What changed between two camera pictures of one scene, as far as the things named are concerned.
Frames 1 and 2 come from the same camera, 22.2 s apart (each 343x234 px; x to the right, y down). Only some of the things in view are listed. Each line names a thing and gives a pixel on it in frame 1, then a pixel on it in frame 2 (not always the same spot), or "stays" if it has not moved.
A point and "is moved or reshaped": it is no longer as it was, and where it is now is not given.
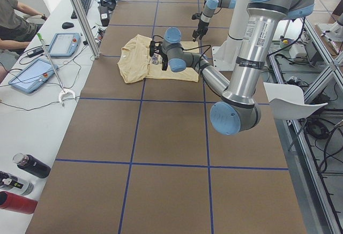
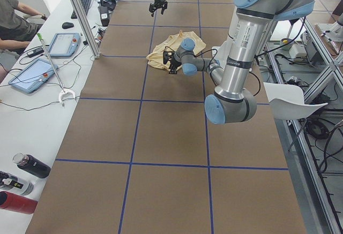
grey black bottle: x=9 y=182 stays
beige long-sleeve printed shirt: x=135 y=62 is moved or reshaped
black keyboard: x=85 y=1 stays
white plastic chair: x=286 y=101 stays
